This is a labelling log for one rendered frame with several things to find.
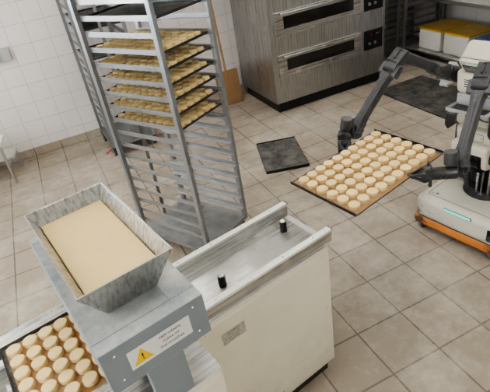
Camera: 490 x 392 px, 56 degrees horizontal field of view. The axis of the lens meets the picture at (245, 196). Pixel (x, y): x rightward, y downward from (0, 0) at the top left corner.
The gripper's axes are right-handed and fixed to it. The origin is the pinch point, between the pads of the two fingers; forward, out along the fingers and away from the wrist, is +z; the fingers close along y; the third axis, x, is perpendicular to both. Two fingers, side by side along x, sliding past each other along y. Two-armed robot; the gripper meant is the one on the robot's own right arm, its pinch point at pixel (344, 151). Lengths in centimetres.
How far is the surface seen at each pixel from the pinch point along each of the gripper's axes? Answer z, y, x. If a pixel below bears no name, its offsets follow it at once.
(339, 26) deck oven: -328, -29, 6
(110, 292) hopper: 124, 32, -67
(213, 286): 80, -12, -56
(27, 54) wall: -236, 9, -316
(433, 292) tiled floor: 2, -100, 48
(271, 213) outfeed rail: 38, -9, -35
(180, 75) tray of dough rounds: -44, 34, -91
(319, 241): 57, -10, -13
